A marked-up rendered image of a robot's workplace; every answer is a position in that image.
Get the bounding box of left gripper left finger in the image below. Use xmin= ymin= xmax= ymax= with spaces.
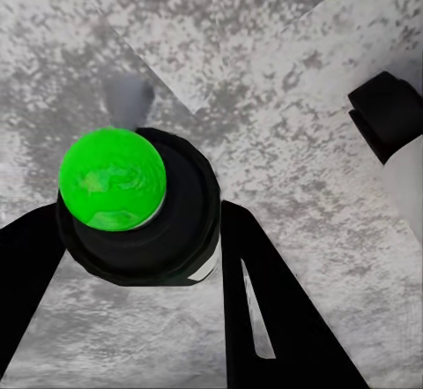
xmin=0 ymin=203 xmax=66 ymax=379

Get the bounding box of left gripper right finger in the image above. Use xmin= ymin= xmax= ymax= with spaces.
xmin=220 ymin=201 xmax=369 ymax=389

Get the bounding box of insectifuge atomizer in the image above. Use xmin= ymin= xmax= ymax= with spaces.
xmin=55 ymin=73 xmax=221 ymax=287

